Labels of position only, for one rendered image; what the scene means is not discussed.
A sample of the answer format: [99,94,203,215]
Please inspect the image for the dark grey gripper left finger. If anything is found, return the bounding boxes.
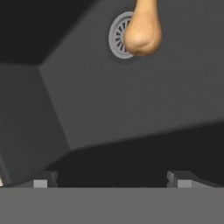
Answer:
[5,171,59,189]

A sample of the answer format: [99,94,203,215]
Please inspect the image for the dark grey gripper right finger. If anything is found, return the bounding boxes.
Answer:
[166,171,222,189]

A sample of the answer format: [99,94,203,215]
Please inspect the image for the dark grey sink basin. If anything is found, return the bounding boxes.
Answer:
[0,0,224,189]

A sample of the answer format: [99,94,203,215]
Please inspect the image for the tan butternut squash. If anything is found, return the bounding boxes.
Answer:
[123,0,163,57]

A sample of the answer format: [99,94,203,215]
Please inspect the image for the grey round sink drain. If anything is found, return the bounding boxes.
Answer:
[108,10,138,60]

